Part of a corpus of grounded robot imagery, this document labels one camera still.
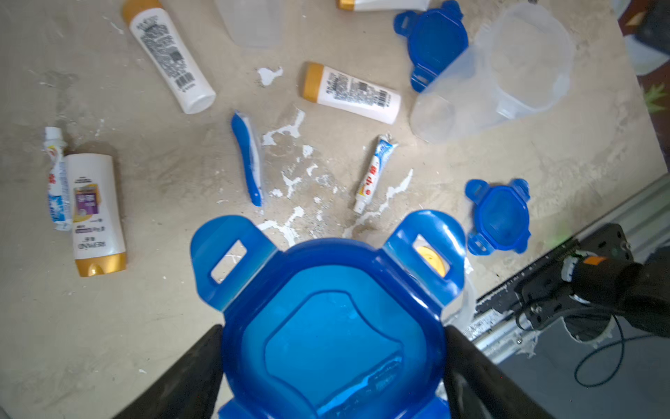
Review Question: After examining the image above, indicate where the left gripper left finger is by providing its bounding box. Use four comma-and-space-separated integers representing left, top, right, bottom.
116, 325, 223, 418

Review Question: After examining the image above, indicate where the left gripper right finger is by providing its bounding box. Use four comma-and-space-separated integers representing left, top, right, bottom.
442, 326, 551, 419

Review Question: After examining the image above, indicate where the blue lid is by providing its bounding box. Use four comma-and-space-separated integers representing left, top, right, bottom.
465, 179, 531, 256
394, 1, 469, 93
190, 211, 465, 418

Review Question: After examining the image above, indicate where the clear plastic cup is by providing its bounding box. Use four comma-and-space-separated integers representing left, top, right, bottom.
215, 0, 284, 48
409, 2, 576, 144
441, 278, 477, 340

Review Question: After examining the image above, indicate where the white bottle purple label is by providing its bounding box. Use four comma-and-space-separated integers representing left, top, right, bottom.
66, 153, 127, 278

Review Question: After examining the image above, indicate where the toothpaste tube left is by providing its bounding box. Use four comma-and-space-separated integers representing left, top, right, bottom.
44, 127, 73, 231

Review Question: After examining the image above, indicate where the small toothpaste tube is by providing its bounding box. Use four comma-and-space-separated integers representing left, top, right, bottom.
353, 134, 398, 214

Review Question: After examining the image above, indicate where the blue lid behind cup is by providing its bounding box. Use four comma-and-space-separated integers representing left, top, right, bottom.
394, 1, 469, 93

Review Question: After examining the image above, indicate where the white bottle upright back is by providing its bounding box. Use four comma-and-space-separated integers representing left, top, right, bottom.
121, 0, 216, 115

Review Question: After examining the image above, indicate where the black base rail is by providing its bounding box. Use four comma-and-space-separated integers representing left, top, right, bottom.
465, 175, 669, 363

